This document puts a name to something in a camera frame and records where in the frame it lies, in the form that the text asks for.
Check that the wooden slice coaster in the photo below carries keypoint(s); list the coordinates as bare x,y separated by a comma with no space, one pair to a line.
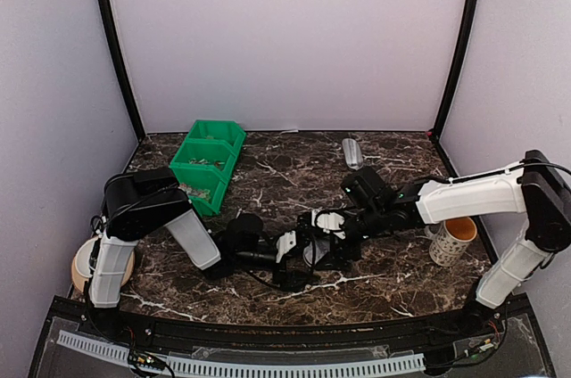
79,282

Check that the black frame post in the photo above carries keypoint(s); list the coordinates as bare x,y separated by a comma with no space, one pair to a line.
118,63
458,58

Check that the patterned mug yellow inside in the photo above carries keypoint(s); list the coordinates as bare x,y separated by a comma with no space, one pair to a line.
450,239

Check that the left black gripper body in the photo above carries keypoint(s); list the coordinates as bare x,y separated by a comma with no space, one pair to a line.
247,258

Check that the clear plastic lid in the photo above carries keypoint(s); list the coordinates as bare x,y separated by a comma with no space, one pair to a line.
316,251

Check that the left black frame post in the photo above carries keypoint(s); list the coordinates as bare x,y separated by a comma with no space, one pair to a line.
118,63

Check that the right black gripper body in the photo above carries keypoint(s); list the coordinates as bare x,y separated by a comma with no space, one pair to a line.
370,220

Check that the black front rail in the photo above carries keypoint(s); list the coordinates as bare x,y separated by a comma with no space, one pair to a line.
163,335

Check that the white bowl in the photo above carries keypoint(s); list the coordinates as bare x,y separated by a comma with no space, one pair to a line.
83,259

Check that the green three-compartment bin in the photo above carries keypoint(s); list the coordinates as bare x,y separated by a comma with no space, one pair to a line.
212,140

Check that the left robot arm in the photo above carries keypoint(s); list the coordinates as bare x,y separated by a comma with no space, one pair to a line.
138,203

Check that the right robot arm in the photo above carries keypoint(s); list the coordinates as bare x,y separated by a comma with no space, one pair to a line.
534,188

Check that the metal scoop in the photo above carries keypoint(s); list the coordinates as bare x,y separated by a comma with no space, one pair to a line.
352,154

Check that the right black frame post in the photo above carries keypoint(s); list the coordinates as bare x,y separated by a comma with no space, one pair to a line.
458,58

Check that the blue mixed candies pile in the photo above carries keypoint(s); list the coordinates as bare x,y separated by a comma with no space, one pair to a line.
206,162

